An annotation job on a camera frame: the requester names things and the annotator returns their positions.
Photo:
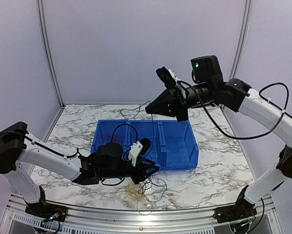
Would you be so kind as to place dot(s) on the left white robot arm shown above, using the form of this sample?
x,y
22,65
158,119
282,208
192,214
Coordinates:
x,y
18,146

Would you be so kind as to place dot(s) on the blue storage bin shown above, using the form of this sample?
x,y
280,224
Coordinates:
x,y
151,130
180,149
106,131

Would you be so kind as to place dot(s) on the aluminium frame post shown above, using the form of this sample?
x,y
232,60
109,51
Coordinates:
x,y
48,55
241,40

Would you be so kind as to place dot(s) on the middle blue storage bin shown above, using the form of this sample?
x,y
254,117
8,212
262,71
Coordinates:
x,y
151,130

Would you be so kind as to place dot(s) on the right blue storage bin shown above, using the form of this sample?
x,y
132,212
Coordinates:
x,y
180,149

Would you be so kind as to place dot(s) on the right aluminium frame post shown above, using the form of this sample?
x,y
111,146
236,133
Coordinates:
x,y
241,40

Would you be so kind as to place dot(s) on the left blue storage bin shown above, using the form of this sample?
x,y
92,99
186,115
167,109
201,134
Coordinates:
x,y
106,131

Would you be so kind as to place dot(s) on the left aluminium frame post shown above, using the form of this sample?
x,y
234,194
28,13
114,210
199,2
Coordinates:
x,y
48,55

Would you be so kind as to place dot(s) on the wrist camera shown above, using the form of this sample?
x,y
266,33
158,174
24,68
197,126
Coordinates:
x,y
171,80
138,148

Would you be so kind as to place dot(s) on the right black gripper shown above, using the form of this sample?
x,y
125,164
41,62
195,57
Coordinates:
x,y
179,107

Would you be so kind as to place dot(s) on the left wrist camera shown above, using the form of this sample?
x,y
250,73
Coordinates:
x,y
138,148

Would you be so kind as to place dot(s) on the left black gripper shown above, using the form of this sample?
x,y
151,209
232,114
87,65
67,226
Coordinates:
x,y
142,168

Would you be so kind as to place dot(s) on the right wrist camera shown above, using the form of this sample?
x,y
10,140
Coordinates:
x,y
171,80

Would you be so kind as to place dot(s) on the aluminium front rail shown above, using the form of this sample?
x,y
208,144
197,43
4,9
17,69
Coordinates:
x,y
85,220

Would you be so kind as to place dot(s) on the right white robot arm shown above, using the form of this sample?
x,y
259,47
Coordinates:
x,y
210,88

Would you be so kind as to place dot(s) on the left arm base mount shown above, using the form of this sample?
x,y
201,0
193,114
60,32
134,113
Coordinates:
x,y
46,210

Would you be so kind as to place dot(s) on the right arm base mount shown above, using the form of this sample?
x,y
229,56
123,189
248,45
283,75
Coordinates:
x,y
241,209

